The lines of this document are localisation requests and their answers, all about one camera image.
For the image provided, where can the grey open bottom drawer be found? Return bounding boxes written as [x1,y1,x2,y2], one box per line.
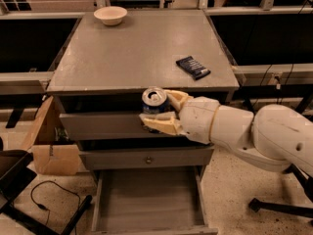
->
[91,166,218,235]

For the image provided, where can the black floor cable left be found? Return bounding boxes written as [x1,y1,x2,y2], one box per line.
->
[30,179,82,235]

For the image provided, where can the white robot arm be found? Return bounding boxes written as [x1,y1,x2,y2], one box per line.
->
[139,90,313,176]

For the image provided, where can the dark blue snack bar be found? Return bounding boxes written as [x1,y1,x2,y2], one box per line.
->
[176,56,210,80]

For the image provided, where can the black cables under desk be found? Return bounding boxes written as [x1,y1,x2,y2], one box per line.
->
[250,62,296,110]

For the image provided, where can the grey drawer cabinet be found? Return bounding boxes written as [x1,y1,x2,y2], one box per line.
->
[45,9,241,181]

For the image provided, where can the grey middle drawer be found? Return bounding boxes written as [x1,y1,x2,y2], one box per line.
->
[79,146,213,170]

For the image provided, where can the black chair at left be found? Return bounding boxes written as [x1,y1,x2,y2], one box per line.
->
[0,136,94,235]

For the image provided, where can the grey top drawer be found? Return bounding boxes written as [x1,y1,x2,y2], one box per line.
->
[58,107,231,141]

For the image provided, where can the cream paper bowl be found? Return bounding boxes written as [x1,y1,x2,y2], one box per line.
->
[94,6,127,25]

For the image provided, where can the blue pepsi can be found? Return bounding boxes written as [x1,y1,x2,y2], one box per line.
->
[142,86,169,114]

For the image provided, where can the brown cardboard box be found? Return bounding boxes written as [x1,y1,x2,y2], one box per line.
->
[21,97,81,176]

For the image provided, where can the black office chair base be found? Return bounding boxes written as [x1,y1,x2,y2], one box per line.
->
[248,164,313,225]

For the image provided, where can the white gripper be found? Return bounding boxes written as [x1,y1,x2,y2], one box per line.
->
[139,89,220,144]

